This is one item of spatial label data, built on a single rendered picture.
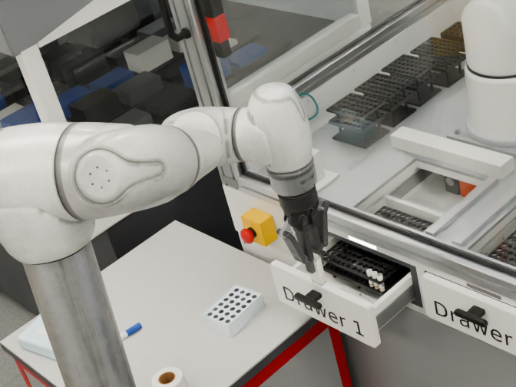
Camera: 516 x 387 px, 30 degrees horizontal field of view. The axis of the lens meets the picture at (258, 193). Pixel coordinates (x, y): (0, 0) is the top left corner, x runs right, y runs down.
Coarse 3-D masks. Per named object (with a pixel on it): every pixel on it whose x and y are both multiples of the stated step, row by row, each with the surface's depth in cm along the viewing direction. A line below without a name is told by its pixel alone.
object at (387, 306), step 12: (336, 240) 217; (300, 264) 211; (324, 264) 216; (408, 276) 199; (360, 288) 208; (396, 288) 197; (408, 288) 199; (384, 300) 195; (396, 300) 197; (408, 300) 200; (384, 312) 195; (396, 312) 198; (384, 324) 196
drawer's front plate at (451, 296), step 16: (432, 288) 192; (448, 288) 188; (464, 288) 187; (432, 304) 195; (448, 304) 191; (464, 304) 187; (480, 304) 183; (496, 304) 181; (448, 320) 194; (496, 320) 182; (512, 320) 179; (480, 336) 189; (496, 336) 185; (512, 336) 181; (512, 352) 184
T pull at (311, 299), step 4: (312, 292) 199; (316, 292) 199; (296, 296) 199; (300, 296) 199; (304, 296) 198; (308, 296) 198; (312, 296) 198; (316, 296) 198; (320, 296) 198; (300, 300) 199; (304, 300) 198; (308, 300) 197; (312, 300) 197; (316, 300) 198; (308, 304) 197; (312, 304) 196; (316, 304) 195; (320, 304) 195; (316, 308) 196; (320, 308) 195
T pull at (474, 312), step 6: (474, 306) 184; (456, 312) 184; (462, 312) 183; (468, 312) 183; (474, 312) 183; (480, 312) 182; (462, 318) 183; (468, 318) 182; (474, 318) 181; (480, 318) 181; (480, 324) 180; (486, 324) 180
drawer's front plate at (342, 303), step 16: (272, 272) 209; (288, 272) 204; (288, 288) 208; (304, 288) 202; (320, 288) 197; (336, 288) 196; (288, 304) 212; (336, 304) 196; (352, 304) 191; (368, 304) 189; (320, 320) 205; (336, 320) 200; (352, 320) 195; (368, 320) 190; (352, 336) 198; (368, 336) 194
